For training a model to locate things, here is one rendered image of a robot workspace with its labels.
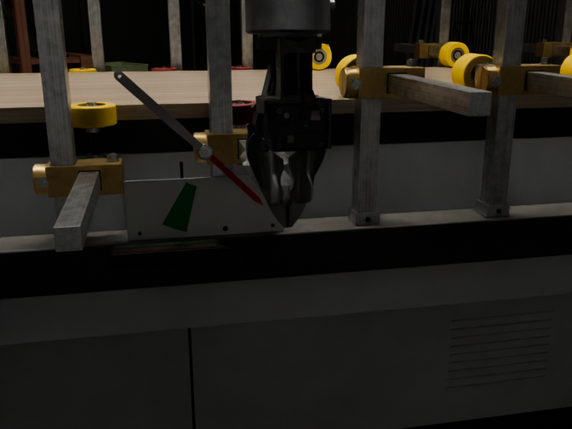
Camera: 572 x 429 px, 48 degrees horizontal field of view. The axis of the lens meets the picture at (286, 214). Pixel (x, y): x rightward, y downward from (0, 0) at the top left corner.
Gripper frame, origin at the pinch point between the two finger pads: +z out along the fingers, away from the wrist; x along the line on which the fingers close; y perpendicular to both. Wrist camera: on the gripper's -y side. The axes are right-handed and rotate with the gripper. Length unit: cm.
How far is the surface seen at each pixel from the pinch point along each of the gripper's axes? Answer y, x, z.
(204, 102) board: -47.7, -6.1, -9.9
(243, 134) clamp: -30.8, -1.2, -5.9
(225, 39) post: -30.7, -3.6, -20.6
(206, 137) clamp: -31.6, -7.0, -5.4
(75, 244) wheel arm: -2.4, -24.3, 2.9
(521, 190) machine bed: -55, 64, 11
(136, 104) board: -48, -18, -10
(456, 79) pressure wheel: -52, 45, -13
